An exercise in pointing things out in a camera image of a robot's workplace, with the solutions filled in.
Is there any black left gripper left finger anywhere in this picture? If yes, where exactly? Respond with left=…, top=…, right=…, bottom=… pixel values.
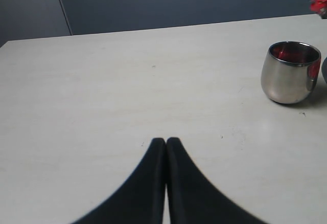
left=75, top=138, right=166, bottom=223

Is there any stainless steel bowl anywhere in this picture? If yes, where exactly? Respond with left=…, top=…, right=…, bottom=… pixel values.
left=321, top=57, right=327, bottom=83

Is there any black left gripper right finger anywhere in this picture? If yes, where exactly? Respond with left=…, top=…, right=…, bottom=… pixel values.
left=167, top=137, right=264, bottom=223

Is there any stainless steel cup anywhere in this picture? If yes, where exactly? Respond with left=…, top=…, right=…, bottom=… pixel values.
left=261, top=41, right=321, bottom=105

